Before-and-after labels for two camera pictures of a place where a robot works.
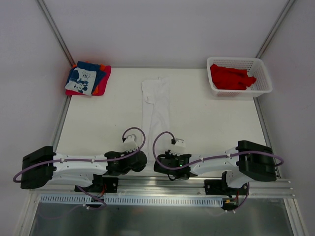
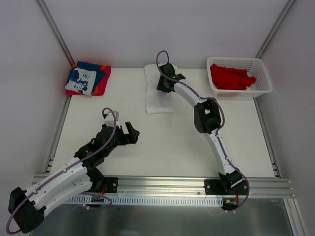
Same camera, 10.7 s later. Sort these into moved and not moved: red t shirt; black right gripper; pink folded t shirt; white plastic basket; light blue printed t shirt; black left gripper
Moved: black right gripper; black left gripper
Not moved: red t shirt; white plastic basket; light blue printed t shirt; pink folded t shirt
